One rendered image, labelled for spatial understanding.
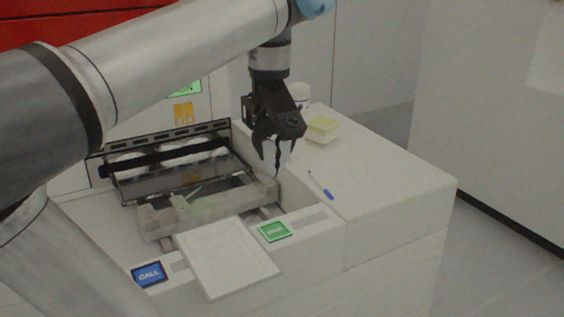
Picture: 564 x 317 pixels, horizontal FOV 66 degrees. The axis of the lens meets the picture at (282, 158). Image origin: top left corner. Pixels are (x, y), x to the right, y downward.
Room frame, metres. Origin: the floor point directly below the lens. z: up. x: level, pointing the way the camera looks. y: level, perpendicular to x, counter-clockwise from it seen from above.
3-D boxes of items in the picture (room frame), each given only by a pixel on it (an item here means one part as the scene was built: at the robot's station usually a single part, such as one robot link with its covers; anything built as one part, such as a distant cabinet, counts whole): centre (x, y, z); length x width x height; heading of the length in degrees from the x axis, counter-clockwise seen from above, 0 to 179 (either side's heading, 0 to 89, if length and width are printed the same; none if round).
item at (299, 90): (1.37, -0.05, 1.01); 0.07 x 0.07 x 0.10
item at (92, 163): (1.18, 0.36, 0.89); 0.44 x 0.02 x 0.10; 120
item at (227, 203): (0.94, 0.19, 0.87); 0.36 x 0.08 x 0.03; 120
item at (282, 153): (0.74, 0.01, 1.14); 0.06 x 0.03 x 0.09; 30
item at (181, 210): (0.91, 0.26, 0.89); 0.08 x 0.03 x 0.03; 30
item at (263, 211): (1.03, 0.09, 0.84); 0.50 x 0.02 x 0.03; 30
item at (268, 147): (0.73, 0.04, 1.14); 0.06 x 0.03 x 0.09; 30
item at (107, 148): (1.19, 0.37, 0.96); 0.44 x 0.01 x 0.02; 120
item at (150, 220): (0.87, 0.33, 0.89); 0.08 x 0.03 x 0.03; 30
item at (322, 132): (1.13, -0.11, 1.00); 0.07 x 0.07 x 0.07; 48
